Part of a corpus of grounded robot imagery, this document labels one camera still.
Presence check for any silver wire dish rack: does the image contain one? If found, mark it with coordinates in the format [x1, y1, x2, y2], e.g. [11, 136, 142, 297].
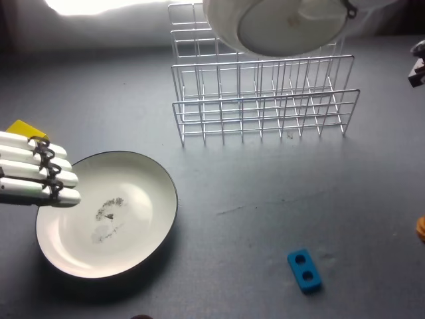
[167, 3, 361, 147]

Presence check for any yellow block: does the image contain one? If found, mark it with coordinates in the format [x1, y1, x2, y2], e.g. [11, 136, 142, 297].
[5, 119, 49, 142]

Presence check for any blue block with two holes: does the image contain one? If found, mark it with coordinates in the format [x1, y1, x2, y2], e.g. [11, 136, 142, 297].
[287, 247, 323, 295]

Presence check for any white plate with dark rim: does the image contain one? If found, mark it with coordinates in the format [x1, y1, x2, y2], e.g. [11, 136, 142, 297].
[35, 151, 180, 287]
[203, 0, 349, 57]

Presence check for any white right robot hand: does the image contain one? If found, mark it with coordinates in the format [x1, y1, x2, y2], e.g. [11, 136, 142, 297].
[338, 0, 404, 37]

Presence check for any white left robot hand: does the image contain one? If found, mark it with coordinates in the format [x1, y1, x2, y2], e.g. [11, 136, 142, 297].
[0, 131, 82, 209]

